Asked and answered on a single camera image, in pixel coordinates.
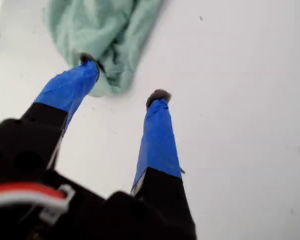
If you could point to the green t-shirt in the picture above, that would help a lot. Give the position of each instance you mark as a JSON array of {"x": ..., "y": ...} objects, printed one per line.
[{"x": 95, "y": 32}]

